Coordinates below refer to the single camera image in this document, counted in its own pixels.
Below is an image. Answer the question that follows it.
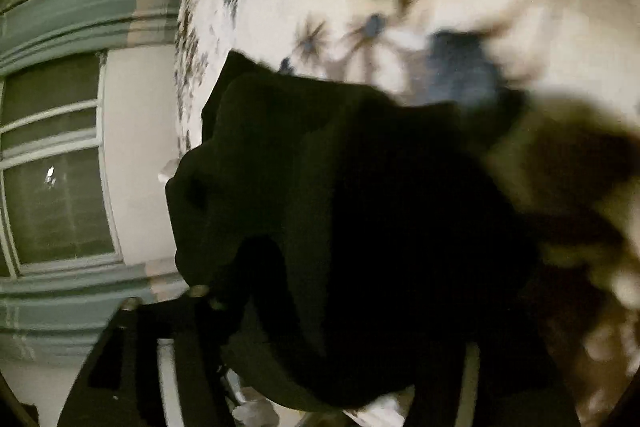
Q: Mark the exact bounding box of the black lion print hoodie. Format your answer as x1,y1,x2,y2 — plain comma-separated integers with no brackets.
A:
165,52,617,412

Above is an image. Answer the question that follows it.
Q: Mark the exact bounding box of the white framed window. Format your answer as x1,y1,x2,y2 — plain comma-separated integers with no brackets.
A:
1,52,122,279

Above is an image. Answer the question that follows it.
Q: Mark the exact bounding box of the green striped curtain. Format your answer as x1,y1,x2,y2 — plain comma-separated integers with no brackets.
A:
1,0,181,364

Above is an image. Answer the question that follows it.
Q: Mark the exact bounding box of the white floral bed cover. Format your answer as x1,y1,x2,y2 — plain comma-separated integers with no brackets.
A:
171,0,640,427

